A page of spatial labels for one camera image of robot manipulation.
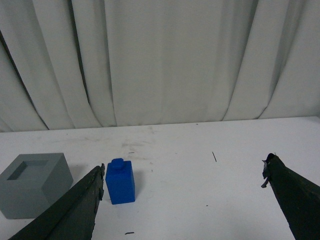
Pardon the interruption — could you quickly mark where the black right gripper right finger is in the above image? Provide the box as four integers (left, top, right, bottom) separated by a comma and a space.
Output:
261, 153, 320, 240

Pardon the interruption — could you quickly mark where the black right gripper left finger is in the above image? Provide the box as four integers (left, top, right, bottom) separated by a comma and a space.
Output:
10, 164, 105, 240

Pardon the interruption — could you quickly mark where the blue block part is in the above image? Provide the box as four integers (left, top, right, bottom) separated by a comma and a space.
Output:
105, 158, 136, 205

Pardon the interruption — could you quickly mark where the gray square base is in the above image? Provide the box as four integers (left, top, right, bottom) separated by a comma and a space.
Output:
0, 153, 74, 220

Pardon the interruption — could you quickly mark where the white curtain backdrop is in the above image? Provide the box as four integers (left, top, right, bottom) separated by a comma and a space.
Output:
0, 0, 320, 132

